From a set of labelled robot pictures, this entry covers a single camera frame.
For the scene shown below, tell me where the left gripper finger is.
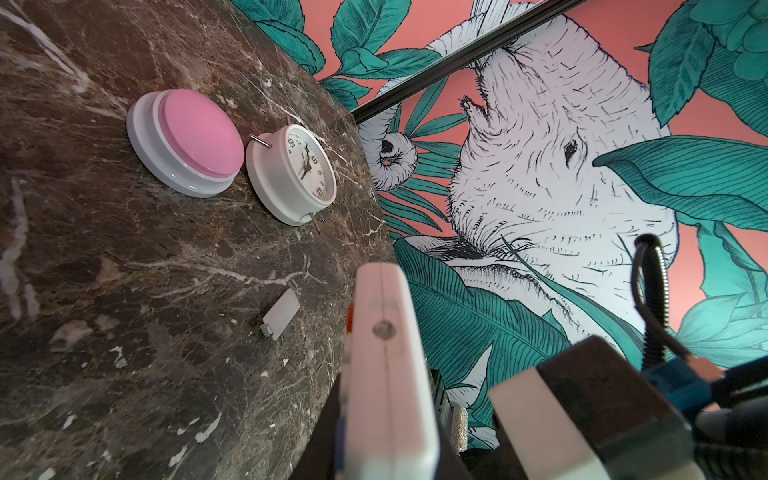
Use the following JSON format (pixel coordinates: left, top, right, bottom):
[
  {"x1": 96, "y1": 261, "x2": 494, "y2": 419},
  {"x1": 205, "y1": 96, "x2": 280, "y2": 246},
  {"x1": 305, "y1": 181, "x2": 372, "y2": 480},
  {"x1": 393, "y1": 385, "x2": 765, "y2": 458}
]
[{"x1": 289, "y1": 375, "x2": 341, "y2": 480}]

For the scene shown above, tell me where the white remote control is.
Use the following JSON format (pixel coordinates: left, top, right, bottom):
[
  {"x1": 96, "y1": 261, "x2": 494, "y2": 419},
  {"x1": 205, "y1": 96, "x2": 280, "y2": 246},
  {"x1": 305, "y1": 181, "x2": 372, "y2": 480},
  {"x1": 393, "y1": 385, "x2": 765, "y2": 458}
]
[{"x1": 334, "y1": 263, "x2": 440, "y2": 479}]

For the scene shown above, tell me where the grey remote battery cover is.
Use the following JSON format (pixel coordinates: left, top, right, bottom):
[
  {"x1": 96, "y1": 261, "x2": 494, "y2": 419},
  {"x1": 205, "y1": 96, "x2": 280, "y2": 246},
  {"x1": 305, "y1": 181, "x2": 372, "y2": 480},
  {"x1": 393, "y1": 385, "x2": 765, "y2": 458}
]
[{"x1": 260, "y1": 289, "x2": 300, "y2": 341}]

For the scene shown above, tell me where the glittery silver microphone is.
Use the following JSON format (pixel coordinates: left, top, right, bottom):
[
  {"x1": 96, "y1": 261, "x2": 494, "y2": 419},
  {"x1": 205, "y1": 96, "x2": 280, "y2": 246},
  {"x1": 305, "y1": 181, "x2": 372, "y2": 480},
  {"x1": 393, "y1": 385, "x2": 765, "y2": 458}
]
[{"x1": 449, "y1": 405, "x2": 469, "y2": 455}]

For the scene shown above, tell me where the white round alarm clock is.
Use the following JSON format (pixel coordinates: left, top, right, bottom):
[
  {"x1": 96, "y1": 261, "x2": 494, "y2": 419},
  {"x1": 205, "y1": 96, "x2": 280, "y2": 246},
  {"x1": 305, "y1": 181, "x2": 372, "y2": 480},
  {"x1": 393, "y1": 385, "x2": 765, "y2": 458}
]
[{"x1": 245, "y1": 124, "x2": 338, "y2": 226}]

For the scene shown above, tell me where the pink push button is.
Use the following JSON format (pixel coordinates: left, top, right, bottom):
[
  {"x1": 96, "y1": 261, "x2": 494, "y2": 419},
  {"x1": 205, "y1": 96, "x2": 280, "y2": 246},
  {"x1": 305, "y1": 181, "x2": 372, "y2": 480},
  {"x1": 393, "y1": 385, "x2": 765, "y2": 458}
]
[{"x1": 126, "y1": 89, "x2": 245, "y2": 198}]

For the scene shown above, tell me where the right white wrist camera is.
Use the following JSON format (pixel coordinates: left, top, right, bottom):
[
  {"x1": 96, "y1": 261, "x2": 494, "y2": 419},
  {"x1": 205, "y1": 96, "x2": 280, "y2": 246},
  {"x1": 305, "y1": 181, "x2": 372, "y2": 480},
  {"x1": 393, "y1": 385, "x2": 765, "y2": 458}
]
[{"x1": 488, "y1": 337, "x2": 704, "y2": 479}]

